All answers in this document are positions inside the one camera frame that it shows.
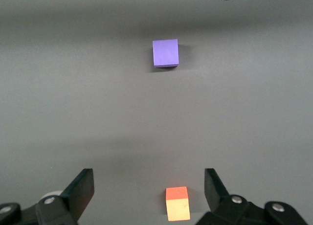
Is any purple foam block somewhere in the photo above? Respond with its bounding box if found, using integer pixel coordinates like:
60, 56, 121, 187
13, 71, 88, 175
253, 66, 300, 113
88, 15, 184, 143
152, 38, 179, 68

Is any orange foam block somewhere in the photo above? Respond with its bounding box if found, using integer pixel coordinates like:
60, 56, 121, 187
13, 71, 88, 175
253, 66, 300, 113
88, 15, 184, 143
165, 186, 191, 222

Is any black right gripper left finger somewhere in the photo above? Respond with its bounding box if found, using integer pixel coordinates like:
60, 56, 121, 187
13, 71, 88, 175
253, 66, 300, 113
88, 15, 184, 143
0, 168, 95, 225

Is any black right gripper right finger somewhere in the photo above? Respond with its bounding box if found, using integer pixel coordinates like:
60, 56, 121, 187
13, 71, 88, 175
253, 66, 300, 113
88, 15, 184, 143
195, 168, 309, 225

